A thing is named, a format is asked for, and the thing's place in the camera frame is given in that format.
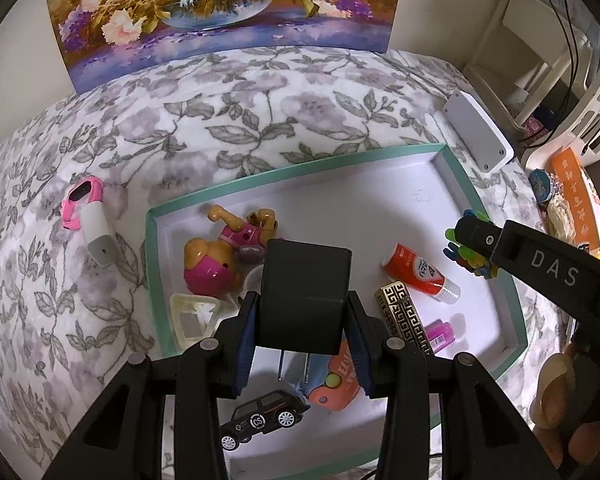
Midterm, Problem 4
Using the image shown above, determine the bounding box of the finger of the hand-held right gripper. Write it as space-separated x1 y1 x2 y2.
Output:
454 216 506 267

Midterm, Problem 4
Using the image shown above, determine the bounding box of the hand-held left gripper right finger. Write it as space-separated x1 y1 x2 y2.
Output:
347 290 563 480

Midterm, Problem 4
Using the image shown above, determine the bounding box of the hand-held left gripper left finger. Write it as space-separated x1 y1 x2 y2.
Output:
42 290 261 480

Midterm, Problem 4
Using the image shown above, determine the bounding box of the multicolour plastic toy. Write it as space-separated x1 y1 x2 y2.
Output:
444 210 503 279

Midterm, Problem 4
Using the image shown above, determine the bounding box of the orange case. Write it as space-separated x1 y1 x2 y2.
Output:
300 340 368 411

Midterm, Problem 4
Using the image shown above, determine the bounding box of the gold patterned box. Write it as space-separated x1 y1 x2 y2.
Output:
374 283 437 356

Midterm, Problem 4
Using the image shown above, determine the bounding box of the black toy car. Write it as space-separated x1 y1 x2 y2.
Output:
219 389 312 453

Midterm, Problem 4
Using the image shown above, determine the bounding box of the cream triangular plastic clip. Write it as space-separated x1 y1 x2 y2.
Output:
169 292 238 353

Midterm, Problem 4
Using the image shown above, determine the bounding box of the pink small bottle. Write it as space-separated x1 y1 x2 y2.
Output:
424 317 456 353

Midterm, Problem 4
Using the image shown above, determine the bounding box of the black charger adapter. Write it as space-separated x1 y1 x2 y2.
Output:
257 239 353 383

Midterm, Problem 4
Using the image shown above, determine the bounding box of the teal-edged white tray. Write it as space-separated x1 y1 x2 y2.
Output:
144 142 528 480

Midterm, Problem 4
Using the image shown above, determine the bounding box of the person's right hand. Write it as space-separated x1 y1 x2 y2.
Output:
529 350 600 471

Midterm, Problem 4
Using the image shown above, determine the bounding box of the red white tube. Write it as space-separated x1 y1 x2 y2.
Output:
381 243 462 302

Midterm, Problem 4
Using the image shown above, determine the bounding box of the blue round tin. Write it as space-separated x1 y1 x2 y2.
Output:
528 169 563 206

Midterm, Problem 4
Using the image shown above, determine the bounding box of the orange book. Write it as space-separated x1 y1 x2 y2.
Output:
547 147 600 256

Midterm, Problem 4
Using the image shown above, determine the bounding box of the pink toy dog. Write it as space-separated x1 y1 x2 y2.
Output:
182 205 281 297

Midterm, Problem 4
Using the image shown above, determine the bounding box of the white rectangular device box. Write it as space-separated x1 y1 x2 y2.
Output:
441 91 515 175

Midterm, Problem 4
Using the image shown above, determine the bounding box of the white plastic chair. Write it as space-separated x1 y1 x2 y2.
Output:
522 55 600 168

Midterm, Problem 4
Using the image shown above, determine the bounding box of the white charger adapter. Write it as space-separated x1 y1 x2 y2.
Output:
81 204 118 266

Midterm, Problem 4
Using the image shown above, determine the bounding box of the white wooden stool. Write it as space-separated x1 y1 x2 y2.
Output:
464 0 588 131

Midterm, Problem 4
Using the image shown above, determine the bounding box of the pink kids watch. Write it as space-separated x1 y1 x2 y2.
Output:
61 176 103 232

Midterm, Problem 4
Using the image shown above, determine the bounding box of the floral grey white blanket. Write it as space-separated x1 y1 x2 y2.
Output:
0 45 581 480

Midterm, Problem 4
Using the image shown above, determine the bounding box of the flower painting poster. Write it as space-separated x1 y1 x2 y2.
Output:
44 0 406 95

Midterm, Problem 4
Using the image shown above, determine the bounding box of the black cable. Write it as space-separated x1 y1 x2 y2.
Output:
537 0 583 126

